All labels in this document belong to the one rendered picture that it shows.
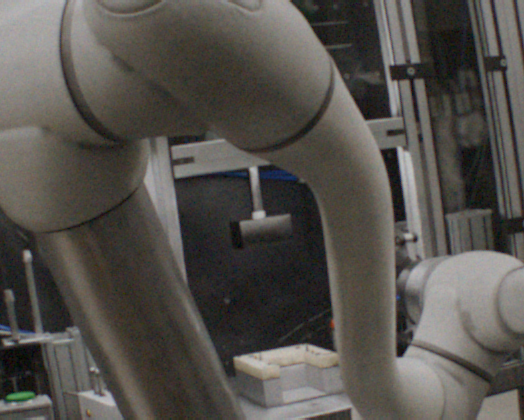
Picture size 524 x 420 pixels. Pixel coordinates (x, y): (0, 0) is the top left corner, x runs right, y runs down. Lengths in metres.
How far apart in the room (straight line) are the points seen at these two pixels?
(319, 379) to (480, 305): 0.76
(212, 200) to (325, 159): 1.27
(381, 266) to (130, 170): 0.24
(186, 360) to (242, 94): 0.26
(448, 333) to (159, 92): 0.53
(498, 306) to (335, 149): 0.35
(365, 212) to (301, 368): 1.01
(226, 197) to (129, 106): 1.37
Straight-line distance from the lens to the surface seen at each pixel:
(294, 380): 1.95
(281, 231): 1.92
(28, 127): 0.83
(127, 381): 0.95
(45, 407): 1.54
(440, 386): 1.17
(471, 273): 1.20
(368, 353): 1.05
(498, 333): 1.17
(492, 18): 1.90
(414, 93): 1.83
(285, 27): 0.78
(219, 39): 0.74
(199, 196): 2.14
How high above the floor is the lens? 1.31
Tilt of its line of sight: 3 degrees down
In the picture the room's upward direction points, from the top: 8 degrees counter-clockwise
